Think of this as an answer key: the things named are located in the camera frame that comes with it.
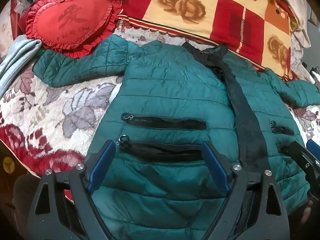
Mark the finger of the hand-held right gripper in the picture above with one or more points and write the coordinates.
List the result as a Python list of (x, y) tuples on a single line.
[(313, 146), (303, 156)]

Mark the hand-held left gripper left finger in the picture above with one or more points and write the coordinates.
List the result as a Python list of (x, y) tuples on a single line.
[(100, 166)]

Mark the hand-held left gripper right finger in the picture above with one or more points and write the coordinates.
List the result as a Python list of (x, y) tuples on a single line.
[(215, 167)]

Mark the green puffer jacket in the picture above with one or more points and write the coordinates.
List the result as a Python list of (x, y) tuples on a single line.
[(162, 92)]

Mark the person's right hand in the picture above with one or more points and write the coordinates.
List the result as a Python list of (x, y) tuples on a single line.
[(308, 212)]

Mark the white red floral plush blanket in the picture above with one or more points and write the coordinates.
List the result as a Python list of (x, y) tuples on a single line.
[(62, 110)]

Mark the yellow round object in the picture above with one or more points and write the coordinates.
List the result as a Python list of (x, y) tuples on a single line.
[(7, 165)]

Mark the light grey folded cloth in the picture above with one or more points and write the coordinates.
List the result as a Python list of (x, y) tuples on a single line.
[(15, 57)]

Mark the white pillow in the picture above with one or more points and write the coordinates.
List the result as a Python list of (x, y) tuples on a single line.
[(300, 5)]

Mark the red heart-shaped frilled pillow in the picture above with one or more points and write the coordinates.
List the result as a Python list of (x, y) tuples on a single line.
[(72, 22)]

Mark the red yellow rose checked blanket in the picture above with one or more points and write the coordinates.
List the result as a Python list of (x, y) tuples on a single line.
[(190, 5)]

